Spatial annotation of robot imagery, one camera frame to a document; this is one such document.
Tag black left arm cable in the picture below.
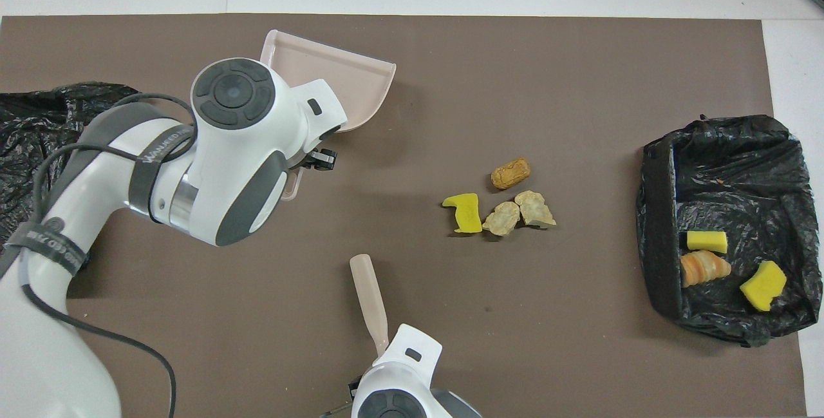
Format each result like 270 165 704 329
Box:
19 91 197 418

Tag yellow sponge piece green backing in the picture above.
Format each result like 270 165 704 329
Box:
686 230 729 255

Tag beige hand brush black bristles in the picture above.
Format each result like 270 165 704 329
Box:
349 254 391 357

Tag brown bread roll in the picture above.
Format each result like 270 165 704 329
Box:
491 158 532 191

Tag beige plastic dustpan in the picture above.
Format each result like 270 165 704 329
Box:
259 30 397 202

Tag brown table mat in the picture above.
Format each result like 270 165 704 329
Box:
0 14 807 418

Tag notched yellow sponge piece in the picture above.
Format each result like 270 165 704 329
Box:
442 193 483 234

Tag pale pastry piece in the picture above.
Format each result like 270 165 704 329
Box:
482 201 521 238
514 190 557 230

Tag orange striped croissant piece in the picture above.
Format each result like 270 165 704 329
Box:
680 250 733 289

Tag crumpled black trash bag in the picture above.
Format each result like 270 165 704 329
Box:
0 82 139 245

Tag kidney shaped yellow sponge piece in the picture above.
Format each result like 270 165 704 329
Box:
739 260 788 313

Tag black bag lined open bin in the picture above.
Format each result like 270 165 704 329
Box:
636 114 813 348

